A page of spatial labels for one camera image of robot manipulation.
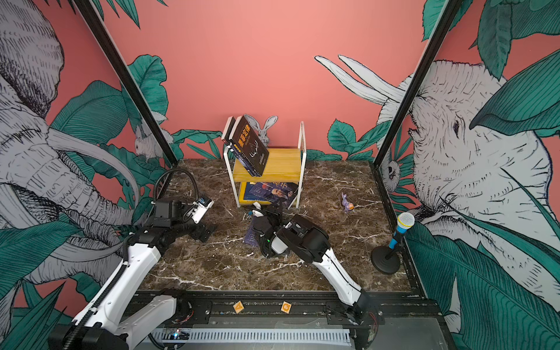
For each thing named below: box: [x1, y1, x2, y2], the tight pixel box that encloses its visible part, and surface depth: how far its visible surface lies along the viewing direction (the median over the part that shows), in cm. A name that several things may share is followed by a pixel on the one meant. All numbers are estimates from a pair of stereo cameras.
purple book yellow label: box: [227, 142, 264, 178], surface depth 83 cm
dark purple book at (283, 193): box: [243, 182, 299, 209], surface depth 100 cm
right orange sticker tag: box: [280, 300, 293, 315], surface depth 76 cm
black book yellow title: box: [228, 115, 270, 178], surface depth 85 cm
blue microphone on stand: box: [370, 212, 415, 275], surface depth 85 cm
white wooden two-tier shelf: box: [223, 121, 307, 209], surface depth 98 cm
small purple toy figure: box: [341, 191, 355, 212], surface depth 103 cm
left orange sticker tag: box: [232, 300, 245, 315], surface depth 76 cm
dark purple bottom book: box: [245, 226, 262, 248], surface depth 92 cm
